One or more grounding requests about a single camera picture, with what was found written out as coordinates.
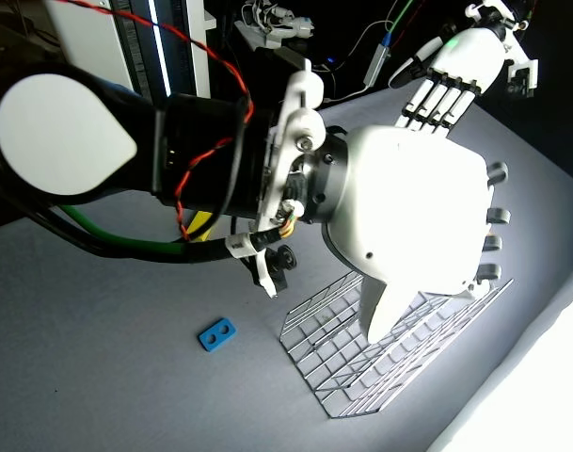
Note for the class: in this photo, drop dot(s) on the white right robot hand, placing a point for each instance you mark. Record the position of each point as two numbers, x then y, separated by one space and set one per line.
408 207

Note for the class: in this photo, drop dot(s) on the blue block with two holes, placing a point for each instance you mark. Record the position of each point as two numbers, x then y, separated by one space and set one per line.
217 335

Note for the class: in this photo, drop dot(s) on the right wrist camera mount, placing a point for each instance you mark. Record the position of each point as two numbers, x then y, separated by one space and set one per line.
305 89

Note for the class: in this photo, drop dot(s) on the grey adapter with blue plug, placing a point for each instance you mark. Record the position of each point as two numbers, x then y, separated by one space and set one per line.
377 63

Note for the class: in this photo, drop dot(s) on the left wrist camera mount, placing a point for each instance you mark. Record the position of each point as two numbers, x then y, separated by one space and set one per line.
516 52

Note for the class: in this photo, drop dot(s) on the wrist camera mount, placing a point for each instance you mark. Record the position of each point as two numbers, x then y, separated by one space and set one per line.
516 52
305 89

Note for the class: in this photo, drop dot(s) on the dark grey box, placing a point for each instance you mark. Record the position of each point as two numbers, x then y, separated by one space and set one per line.
293 56

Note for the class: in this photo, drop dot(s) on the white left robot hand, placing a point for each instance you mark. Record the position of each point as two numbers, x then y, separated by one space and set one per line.
469 56

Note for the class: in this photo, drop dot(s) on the yellow rectangular block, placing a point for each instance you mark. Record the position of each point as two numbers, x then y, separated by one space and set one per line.
202 226

